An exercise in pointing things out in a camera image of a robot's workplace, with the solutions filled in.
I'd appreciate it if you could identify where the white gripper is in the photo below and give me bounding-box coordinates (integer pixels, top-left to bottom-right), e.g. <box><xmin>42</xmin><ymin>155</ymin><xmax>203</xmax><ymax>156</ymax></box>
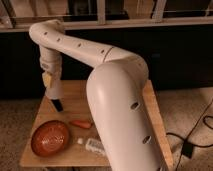
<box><xmin>39</xmin><ymin>46</ymin><xmax>62</xmax><ymax>88</ymax></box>

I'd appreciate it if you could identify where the white ceramic cup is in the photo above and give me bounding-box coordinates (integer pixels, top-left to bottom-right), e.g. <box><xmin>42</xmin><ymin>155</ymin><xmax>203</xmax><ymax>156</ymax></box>
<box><xmin>45</xmin><ymin>77</ymin><xmax>63</xmax><ymax>100</ymax></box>

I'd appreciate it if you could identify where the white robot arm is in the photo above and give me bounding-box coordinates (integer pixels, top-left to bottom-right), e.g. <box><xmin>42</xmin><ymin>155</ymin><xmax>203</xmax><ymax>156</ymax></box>
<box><xmin>29</xmin><ymin>20</ymin><xmax>168</xmax><ymax>171</ymax></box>

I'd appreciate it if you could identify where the black eraser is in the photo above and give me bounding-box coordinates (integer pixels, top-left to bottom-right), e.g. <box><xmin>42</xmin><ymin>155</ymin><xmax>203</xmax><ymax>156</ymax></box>
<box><xmin>53</xmin><ymin>99</ymin><xmax>63</xmax><ymax>112</ymax></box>

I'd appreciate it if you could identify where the orange bowl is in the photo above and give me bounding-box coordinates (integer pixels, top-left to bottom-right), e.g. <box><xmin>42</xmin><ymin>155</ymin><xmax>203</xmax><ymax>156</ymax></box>
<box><xmin>31</xmin><ymin>120</ymin><xmax>71</xmax><ymax>157</ymax></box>

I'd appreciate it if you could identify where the orange carrot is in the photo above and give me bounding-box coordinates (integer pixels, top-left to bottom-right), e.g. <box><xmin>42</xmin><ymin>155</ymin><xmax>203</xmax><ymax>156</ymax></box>
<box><xmin>69</xmin><ymin>120</ymin><xmax>92</xmax><ymax>129</ymax></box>

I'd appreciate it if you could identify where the wooden table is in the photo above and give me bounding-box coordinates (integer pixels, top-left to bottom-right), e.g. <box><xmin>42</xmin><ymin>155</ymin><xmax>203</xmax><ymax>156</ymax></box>
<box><xmin>20</xmin><ymin>80</ymin><xmax>173</xmax><ymax>171</ymax></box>

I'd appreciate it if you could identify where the dark cabinet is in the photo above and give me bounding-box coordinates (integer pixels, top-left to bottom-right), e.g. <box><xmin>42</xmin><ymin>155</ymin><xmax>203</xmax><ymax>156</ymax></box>
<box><xmin>0</xmin><ymin>25</ymin><xmax>213</xmax><ymax>99</ymax></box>

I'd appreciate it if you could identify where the white window frame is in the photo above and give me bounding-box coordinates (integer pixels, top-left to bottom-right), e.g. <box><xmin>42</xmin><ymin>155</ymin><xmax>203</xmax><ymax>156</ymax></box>
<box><xmin>0</xmin><ymin>0</ymin><xmax>213</xmax><ymax>32</ymax></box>

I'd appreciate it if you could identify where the black power cable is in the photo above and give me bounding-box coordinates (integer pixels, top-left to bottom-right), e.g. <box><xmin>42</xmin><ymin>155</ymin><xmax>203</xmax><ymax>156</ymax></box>
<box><xmin>165</xmin><ymin>99</ymin><xmax>213</xmax><ymax>171</ymax></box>

